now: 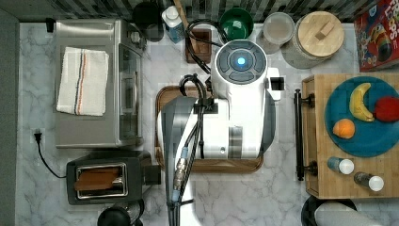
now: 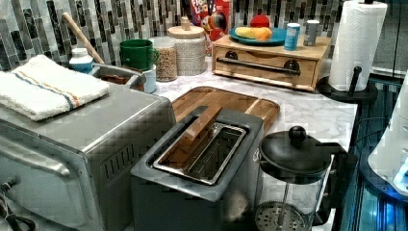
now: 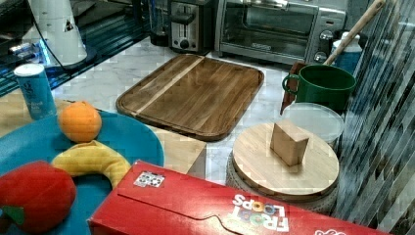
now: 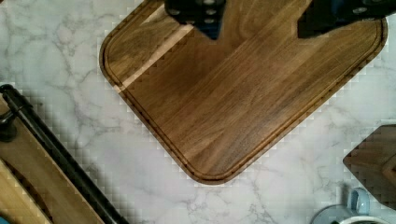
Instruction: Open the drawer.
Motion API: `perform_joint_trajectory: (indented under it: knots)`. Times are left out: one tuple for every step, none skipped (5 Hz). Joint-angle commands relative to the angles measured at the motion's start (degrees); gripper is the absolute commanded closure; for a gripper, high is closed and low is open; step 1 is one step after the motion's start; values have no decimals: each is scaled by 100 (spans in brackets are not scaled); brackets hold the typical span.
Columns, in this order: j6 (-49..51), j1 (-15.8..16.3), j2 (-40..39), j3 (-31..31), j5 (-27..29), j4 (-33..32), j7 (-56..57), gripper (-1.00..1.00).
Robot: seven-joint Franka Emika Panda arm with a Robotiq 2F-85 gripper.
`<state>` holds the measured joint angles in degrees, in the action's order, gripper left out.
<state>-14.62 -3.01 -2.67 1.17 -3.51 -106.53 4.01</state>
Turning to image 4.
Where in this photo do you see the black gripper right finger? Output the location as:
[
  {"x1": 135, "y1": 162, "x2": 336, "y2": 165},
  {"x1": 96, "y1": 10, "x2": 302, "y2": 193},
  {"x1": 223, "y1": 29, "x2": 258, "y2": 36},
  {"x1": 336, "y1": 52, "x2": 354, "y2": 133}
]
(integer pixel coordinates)
[{"x1": 297, "y1": 0, "x2": 396, "y2": 38}]

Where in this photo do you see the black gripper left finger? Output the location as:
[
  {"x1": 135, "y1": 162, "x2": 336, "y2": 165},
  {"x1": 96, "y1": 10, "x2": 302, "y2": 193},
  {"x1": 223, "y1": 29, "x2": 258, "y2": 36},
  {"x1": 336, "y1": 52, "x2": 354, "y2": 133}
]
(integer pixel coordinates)
[{"x1": 164, "y1": 0, "x2": 226, "y2": 40}]

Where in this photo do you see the light wooden drawer unit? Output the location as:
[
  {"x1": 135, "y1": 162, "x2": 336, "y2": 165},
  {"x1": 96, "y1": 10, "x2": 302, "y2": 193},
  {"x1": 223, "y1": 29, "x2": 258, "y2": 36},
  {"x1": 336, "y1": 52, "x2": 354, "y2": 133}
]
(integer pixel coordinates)
[{"x1": 0, "y1": 96, "x2": 106, "y2": 224}]

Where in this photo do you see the dark wooden cutting board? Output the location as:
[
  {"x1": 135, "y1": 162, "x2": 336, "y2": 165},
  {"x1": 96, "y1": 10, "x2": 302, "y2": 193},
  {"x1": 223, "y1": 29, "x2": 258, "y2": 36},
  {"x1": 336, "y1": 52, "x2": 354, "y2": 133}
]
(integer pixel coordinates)
[{"x1": 99, "y1": 0, "x2": 388, "y2": 185}]

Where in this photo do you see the dark wooden block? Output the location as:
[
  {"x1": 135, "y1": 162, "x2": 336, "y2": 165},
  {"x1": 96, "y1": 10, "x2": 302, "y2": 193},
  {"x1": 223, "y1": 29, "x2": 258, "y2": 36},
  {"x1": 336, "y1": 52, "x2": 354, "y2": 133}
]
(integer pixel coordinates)
[{"x1": 343, "y1": 124, "x2": 396, "y2": 210}]

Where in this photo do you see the light blue mug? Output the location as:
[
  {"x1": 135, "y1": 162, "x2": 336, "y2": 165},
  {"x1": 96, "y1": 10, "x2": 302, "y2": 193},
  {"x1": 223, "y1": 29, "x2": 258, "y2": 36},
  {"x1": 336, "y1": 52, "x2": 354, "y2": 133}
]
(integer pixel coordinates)
[{"x1": 310, "y1": 188, "x2": 390, "y2": 224}]

